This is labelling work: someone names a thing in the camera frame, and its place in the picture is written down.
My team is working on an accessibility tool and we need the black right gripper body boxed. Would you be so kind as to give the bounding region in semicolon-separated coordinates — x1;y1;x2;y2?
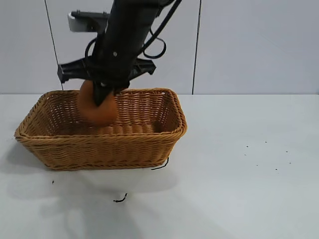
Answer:
57;36;157;88

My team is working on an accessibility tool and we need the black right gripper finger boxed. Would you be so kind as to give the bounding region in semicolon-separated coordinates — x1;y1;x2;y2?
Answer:
114;83;130;96
93;81;111;108

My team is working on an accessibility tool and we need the orange pumpkin-shaped bread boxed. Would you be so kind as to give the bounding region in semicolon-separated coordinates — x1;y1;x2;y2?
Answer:
79;80;118;125

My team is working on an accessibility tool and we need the brown woven wicker basket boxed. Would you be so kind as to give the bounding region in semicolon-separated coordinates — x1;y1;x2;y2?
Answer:
14;87;188;172

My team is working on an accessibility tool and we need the black looped cable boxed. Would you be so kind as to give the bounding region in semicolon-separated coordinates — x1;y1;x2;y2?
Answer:
85;37;100;60
142;0;184;60

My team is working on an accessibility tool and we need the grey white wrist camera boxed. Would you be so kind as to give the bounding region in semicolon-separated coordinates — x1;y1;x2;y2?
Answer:
67;10;111;33

